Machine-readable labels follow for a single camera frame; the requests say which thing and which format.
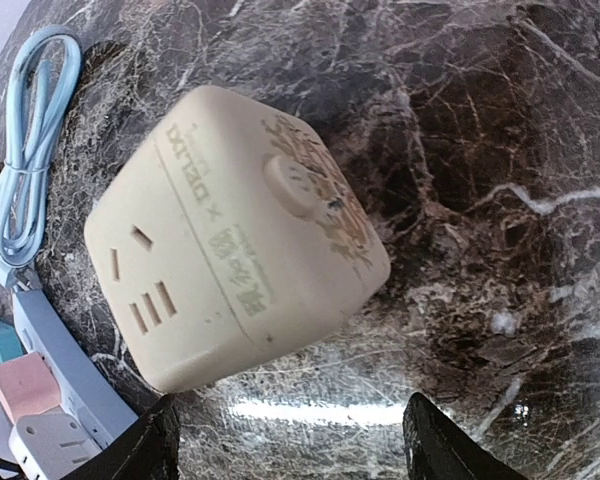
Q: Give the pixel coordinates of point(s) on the pink charger plug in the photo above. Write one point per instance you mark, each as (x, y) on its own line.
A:
(28, 387)

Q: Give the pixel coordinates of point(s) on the beige cube socket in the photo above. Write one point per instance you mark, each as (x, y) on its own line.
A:
(230, 238)

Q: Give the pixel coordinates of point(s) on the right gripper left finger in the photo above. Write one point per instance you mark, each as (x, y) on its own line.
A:
(142, 448)

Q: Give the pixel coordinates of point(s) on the grey-blue power strip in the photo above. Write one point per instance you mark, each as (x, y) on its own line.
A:
(85, 393)

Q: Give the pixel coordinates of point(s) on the teal power strip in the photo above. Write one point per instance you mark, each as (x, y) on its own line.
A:
(10, 345)

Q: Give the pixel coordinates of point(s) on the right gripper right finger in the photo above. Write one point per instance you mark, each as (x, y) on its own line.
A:
(437, 449)

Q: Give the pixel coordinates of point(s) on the white charger plug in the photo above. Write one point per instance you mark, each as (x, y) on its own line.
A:
(51, 441)

